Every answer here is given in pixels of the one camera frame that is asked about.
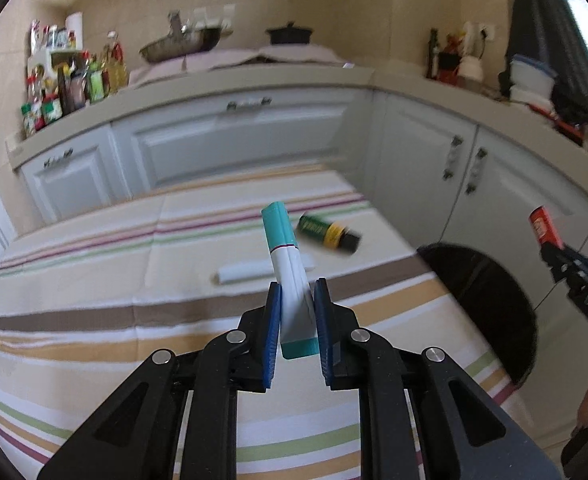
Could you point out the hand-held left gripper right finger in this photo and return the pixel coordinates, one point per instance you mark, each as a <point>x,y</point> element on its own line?
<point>322,335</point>

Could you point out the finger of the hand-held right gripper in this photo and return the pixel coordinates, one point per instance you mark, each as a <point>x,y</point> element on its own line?
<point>566,277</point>
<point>556,254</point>

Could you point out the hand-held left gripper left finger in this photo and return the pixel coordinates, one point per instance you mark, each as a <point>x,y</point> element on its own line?
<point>272,335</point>

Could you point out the small red can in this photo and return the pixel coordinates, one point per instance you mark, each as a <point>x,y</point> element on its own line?
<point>543,225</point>

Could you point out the white tube with teal cap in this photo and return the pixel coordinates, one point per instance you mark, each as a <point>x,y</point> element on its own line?
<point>289,280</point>

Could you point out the black trash bin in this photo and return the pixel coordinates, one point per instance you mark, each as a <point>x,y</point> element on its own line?
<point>483,320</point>

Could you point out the white rolled paper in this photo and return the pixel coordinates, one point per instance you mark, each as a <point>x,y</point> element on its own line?
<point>244,271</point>

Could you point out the dark green bottle yellow label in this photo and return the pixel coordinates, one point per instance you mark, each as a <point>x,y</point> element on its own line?
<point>324,230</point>

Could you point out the red flat object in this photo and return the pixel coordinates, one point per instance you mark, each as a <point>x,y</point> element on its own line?
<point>566,122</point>

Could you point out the stack of white bowls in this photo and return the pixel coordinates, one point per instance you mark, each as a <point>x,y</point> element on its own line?
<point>531,77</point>

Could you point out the striped tablecloth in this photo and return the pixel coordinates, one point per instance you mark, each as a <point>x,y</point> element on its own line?
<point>99,260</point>

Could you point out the white kitchen cabinet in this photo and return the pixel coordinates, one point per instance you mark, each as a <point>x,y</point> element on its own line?
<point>274,135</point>

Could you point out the white blender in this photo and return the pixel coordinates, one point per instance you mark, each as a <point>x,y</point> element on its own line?
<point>471,67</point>

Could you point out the red black container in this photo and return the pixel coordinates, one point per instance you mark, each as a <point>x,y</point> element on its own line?
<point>448,62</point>

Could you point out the dark glass bottle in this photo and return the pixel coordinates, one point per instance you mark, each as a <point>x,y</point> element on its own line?
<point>432,55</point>

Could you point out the dark hanging cloth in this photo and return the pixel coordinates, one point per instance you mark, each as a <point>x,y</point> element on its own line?
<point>548,10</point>

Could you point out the beige kitchen countertop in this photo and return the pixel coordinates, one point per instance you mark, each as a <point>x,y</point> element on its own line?
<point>274,81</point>

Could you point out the pale pink stove cover cloth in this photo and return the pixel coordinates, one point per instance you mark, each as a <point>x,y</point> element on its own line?
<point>234,57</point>

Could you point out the black pot with lid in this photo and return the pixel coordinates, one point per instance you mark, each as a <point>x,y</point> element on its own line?
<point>289,35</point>

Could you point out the steel wok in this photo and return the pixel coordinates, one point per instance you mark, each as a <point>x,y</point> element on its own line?
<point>179,47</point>

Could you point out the group of condiment bottles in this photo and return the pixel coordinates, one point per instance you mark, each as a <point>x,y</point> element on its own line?
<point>89,80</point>

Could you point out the white utensil holder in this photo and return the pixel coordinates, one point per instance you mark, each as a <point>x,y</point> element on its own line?
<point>214,17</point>

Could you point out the white shelf rack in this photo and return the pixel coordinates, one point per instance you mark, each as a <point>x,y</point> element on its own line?
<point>41,62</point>

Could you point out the paper towel roll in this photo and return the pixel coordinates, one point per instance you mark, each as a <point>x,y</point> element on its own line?
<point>74,27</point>

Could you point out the white wall socket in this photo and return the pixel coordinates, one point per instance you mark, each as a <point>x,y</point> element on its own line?
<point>487,31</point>

